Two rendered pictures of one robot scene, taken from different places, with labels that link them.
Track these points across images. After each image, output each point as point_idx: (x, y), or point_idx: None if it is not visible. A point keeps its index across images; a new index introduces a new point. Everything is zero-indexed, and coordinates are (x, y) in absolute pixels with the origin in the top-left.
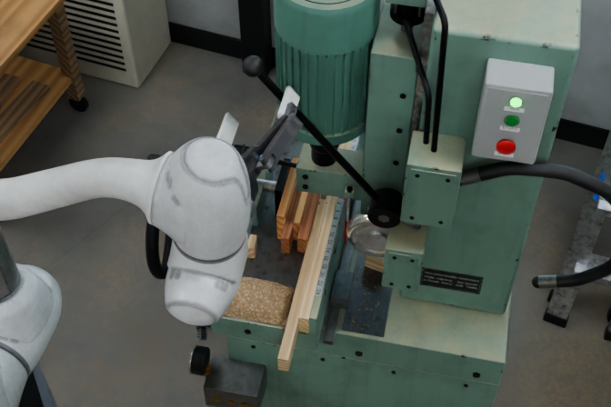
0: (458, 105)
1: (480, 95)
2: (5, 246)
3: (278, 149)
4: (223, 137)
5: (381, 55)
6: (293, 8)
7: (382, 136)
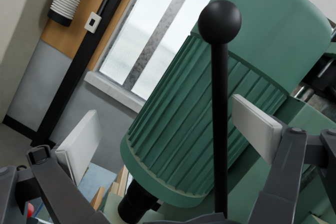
0: None
1: None
2: None
3: None
4: (77, 148)
5: (314, 110)
6: None
7: (237, 209)
